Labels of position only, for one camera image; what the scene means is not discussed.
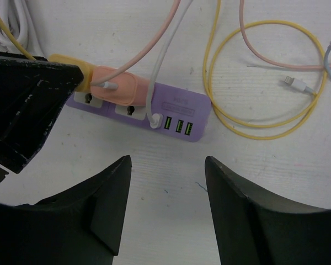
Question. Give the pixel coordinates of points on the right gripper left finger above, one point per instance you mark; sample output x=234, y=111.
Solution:
x=81, y=225

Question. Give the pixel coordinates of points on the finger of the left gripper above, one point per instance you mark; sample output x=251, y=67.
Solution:
x=32, y=95

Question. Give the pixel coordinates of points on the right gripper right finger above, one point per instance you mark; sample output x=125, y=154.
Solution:
x=256, y=226

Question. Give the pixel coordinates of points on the yellow charger plug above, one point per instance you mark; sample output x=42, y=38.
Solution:
x=76, y=70

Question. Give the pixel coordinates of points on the pink charger plug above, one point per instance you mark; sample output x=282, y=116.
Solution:
x=132, y=90

